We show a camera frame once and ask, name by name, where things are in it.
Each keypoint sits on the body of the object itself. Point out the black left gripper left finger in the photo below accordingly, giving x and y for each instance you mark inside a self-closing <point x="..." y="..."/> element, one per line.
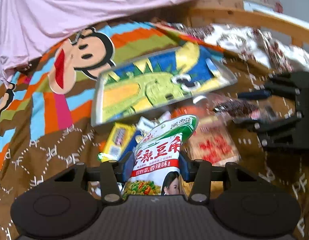
<point x="108" y="174"/>

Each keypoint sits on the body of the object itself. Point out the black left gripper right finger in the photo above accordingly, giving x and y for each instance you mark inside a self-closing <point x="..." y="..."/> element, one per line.
<point x="202" y="173"/>

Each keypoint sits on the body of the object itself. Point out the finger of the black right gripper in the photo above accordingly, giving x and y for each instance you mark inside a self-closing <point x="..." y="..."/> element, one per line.
<point x="259" y="94"/>
<point x="278" y="133"/>

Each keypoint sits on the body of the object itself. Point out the rice cracker pack red text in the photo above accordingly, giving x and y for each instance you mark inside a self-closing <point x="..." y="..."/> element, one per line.
<point x="211" y="142"/>

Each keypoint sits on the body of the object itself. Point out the blue milk stick package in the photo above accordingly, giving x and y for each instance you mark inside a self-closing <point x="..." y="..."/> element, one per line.
<point x="136" y="138"/>

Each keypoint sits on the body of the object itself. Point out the yellow snack packet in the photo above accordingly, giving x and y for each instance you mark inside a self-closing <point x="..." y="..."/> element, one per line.
<point x="117" y="142"/>

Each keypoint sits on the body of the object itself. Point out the dark snack clear packet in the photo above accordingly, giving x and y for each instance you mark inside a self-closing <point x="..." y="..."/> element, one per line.
<point x="241" y="110"/>

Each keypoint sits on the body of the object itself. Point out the green white tofu snack bag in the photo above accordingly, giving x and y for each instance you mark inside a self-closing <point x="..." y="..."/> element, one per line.
<point x="156" y="166"/>

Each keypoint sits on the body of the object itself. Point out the orange tofu snack packet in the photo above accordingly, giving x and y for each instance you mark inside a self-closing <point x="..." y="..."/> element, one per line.
<point x="199" y="106"/>

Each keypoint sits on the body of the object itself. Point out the grey tray with dinosaur picture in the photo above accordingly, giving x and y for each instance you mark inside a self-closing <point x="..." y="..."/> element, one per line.
<point x="158" y="80"/>

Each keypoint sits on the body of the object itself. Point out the white floral quilt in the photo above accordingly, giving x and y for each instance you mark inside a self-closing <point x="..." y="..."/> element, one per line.
<point x="251" y="43"/>

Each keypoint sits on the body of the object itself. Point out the brown monkey cartoon blanket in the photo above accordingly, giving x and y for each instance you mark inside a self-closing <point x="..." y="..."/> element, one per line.
<point x="45" y="128"/>

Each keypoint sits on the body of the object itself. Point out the pink hanging sheet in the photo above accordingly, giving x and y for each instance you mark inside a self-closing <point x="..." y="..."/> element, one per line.
<point x="28" y="28"/>

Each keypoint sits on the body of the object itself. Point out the wooden bed frame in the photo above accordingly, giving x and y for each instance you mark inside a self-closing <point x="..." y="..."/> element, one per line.
<point x="249" y="13"/>

